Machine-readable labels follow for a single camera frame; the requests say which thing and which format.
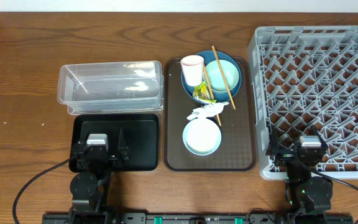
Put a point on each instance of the brown serving tray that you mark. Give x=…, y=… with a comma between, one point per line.
x=238, y=147

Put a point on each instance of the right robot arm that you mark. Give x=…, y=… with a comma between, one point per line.
x=310, y=196

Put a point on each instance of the grey dishwasher rack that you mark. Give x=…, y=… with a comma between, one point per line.
x=305, y=78

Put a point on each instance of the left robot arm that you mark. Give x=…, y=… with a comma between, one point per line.
x=90, y=192

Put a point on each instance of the clear plastic bin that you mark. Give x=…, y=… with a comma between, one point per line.
x=111, y=87

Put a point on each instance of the wooden chopstick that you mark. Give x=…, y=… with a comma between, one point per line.
x=223, y=76
x=210, y=91

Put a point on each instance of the black plastic tray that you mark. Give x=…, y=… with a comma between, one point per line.
x=140, y=134

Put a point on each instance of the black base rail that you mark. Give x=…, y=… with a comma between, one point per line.
x=142, y=218

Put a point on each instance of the white tissue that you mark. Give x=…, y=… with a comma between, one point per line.
x=207, y=111

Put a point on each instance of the dark blue plate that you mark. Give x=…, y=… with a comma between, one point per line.
x=208, y=56

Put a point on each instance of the mint green bowl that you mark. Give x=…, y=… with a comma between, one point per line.
x=231, y=74

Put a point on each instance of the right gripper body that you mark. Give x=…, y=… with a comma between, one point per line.
x=286, y=154

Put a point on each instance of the light blue bowl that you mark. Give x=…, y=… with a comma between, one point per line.
x=202, y=137

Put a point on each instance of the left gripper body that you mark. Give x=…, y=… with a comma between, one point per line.
x=110, y=165

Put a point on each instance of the yellow green snack wrapper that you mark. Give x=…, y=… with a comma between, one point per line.
x=201, y=93

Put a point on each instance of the pink cup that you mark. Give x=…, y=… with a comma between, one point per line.
x=192, y=68

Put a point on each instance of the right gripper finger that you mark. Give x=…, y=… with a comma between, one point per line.
x=273, y=146
x=316, y=134

